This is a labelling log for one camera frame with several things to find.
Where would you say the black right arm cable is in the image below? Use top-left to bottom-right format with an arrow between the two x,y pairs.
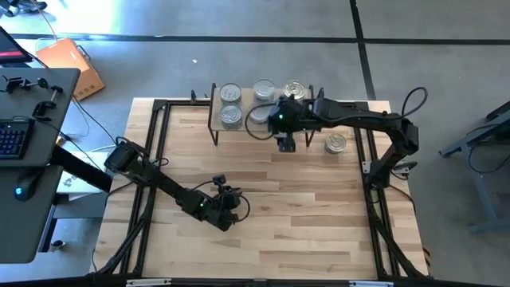
400,86 -> 430,120

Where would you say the black computer mouse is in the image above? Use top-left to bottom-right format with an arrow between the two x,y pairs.
14,175 -> 40,202

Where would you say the black floor cable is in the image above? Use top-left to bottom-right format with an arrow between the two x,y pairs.
70,95 -> 123,152

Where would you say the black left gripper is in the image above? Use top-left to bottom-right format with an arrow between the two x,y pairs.
194,174 -> 242,233

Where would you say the orange equipment case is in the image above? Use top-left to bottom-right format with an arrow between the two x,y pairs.
34,37 -> 107,102

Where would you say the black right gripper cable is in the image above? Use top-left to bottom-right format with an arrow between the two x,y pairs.
244,101 -> 282,142

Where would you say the blue Wild Planet can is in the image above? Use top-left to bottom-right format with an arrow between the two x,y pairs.
281,79 -> 307,100
324,132 -> 347,155

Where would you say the black laptop screen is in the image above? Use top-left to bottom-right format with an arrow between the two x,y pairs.
0,26 -> 33,65

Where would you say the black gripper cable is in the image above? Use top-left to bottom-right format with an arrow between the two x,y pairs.
190,179 -> 252,223
244,101 -> 282,142

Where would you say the silver metal bracket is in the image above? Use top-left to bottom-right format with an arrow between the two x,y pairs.
349,280 -> 394,287
125,277 -> 172,287

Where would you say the black keyboard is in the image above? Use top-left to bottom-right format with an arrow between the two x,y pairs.
0,118 -> 36,160

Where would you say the person's shoe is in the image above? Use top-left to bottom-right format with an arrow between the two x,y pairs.
0,0 -> 49,17

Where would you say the black desk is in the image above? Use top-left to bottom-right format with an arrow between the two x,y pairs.
0,67 -> 81,265

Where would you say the black desk clamp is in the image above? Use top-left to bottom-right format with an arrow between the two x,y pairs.
31,84 -> 65,120
2,75 -> 51,93

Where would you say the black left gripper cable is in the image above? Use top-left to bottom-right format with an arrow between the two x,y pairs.
190,179 -> 252,223

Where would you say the white box with logo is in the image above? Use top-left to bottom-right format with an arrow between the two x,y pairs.
55,173 -> 108,202

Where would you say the grey metal stand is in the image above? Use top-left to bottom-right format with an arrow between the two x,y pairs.
439,101 -> 510,236

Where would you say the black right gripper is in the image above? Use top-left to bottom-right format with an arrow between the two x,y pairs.
269,97 -> 316,153

